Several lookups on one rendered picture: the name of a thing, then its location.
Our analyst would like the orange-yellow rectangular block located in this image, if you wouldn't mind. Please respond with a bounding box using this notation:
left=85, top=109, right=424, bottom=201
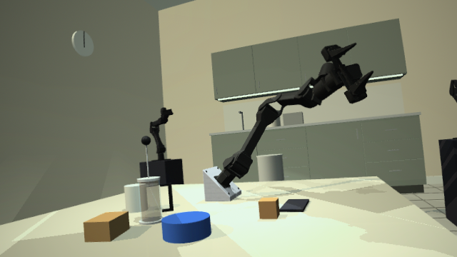
left=84, top=211, right=129, bottom=243

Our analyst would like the glass french press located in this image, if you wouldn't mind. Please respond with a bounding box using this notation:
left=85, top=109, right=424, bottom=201
left=137, top=136, right=174, bottom=225

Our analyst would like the orange-brown cube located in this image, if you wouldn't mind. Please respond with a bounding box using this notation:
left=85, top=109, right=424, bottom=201
left=258, top=197, right=280, bottom=219

